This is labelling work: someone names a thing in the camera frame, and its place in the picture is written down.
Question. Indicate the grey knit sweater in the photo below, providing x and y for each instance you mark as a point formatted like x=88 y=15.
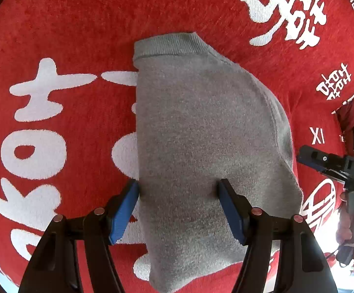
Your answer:
x=201 y=128

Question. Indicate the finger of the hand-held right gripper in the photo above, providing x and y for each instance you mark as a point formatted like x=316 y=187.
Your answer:
x=312 y=158

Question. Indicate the person's right hand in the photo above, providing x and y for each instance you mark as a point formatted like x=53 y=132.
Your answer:
x=345 y=232

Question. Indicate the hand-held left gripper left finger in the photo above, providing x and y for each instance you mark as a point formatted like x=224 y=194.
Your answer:
x=125 y=210

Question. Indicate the red printed blanket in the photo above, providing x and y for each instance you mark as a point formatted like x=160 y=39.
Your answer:
x=57 y=52

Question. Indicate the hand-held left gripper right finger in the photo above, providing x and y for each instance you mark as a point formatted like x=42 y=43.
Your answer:
x=232 y=213

